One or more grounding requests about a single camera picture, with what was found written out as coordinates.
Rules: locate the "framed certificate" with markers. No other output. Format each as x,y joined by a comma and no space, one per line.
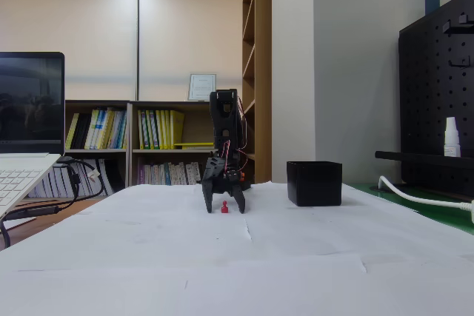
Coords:
202,87

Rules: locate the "tall wooden bookshelf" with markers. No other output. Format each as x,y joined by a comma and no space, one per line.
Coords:
263,72

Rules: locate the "low wooden bookshelf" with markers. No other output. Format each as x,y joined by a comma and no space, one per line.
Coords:
96,102
166,103

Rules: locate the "flat yellow book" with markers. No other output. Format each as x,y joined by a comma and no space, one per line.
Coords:
194,145

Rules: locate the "black pegboard shelf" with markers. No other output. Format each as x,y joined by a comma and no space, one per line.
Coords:
418,158

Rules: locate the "small white bottle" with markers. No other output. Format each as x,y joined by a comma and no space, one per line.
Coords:
452,142

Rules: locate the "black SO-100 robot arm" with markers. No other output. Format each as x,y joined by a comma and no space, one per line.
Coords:
224,123

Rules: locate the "black square container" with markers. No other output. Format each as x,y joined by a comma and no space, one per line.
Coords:
314,186

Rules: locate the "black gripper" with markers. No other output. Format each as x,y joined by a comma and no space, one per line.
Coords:
221,182

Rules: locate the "black pegboard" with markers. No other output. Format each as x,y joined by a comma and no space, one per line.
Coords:
426,90

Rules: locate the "black binder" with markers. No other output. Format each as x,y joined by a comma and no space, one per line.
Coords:
81,131

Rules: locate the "white laptop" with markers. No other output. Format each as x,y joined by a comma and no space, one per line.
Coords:
29,109

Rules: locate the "small red object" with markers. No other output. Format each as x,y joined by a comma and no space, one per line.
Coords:
224,208

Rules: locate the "thin yellow book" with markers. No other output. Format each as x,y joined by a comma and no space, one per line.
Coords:
72,131

